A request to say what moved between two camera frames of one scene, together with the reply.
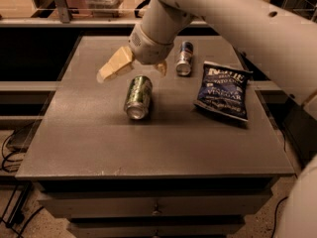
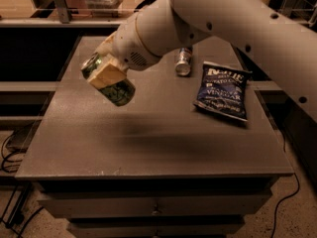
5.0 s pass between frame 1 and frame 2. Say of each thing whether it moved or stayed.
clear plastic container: stayed
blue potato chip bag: stayed
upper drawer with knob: stayed
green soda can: moved
